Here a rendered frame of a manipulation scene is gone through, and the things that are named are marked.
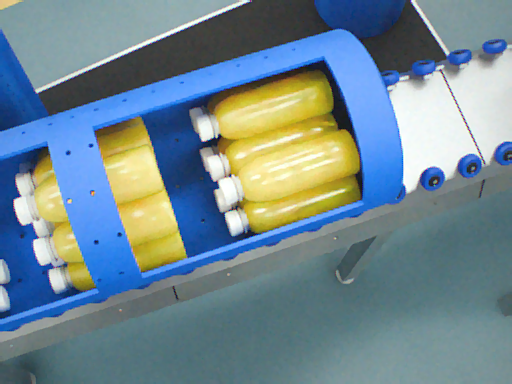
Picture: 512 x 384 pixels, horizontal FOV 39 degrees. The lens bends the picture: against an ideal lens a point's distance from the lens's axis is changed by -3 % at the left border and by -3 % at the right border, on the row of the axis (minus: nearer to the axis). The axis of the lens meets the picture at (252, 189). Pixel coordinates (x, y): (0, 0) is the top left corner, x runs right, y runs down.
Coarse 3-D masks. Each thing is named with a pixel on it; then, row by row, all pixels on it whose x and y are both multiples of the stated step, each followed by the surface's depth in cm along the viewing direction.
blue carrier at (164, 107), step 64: (256, 64) 105; (320, 64) 124; (64, 128) 101; (192, 128) 124; (384, 128) 102; (0, 192) 120; (64, 192) 96; (192, 192) 125; (384, 192) 108; (0, 256) 121; (128, 256) 100; (192, 256) 116; (0, 320) 102
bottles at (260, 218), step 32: (224, 96) 117; (288, 128) 114; (320, 128) 114; (32, 160) 114; (224, 160) 114; (320, 192) 113; (352, 192) 114; (256, 224) 113; (288, 224) 113; (160, 256) 110; (0, 288) 109; (64, 288) 110
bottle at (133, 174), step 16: (144, 144) 104; (112, 160) 102; (128, 160) 102; (144, 160) 102; (112, 176) 101; (128, 176) 101; (144, 176) 102; (48, 192) 100; (112, 192) 101; (128, 192) 102; (144, 192) 103; (32, 208) 101; (48, 208) 100; (64, 208) 100
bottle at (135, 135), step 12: (120, 132) 109; (132, 132) 108; (144, 132) 108; (108, 144) 107; (120, 144) 107; (132, 144) 107; (48, 156) 107; (108, 156) 107; (36, 168) 107; (48, 168) 106; (36, 180) 107
